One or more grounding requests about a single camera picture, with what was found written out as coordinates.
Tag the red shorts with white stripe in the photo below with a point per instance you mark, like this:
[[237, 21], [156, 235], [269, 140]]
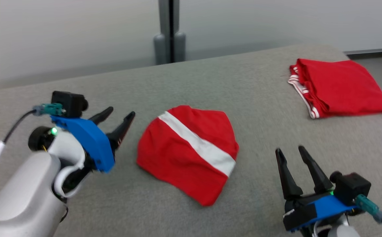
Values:
[[177, 154]]

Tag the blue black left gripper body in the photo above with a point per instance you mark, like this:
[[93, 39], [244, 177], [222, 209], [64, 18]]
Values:
[[90, 141]]

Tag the red jersey with black number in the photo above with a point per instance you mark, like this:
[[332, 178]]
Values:
[[345, 85]]

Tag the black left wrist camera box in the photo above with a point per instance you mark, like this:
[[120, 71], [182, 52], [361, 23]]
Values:
[[67, 103]]

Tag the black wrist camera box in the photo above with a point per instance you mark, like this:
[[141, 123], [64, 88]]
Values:
[[352, 187], [67, 103]]

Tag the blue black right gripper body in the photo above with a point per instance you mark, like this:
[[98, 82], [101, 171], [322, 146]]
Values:
[[319, 207]]

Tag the grey fabric sofa cushion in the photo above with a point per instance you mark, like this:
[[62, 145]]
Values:
[[243, 98]]

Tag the grey metal frame with caster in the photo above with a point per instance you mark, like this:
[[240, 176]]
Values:
[[375, 51]]

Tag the grey wall post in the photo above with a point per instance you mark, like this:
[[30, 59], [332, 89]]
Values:
[[169, 33]]

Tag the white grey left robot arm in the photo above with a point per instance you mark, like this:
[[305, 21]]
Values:
[[26, 194]]

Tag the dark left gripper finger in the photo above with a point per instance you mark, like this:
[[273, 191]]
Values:
[[123, 130], [102, 115]]

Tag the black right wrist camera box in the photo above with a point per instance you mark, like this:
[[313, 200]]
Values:
[[352, 187]]

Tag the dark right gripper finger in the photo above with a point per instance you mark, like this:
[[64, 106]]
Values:
[[317, 177], [288, 181]]

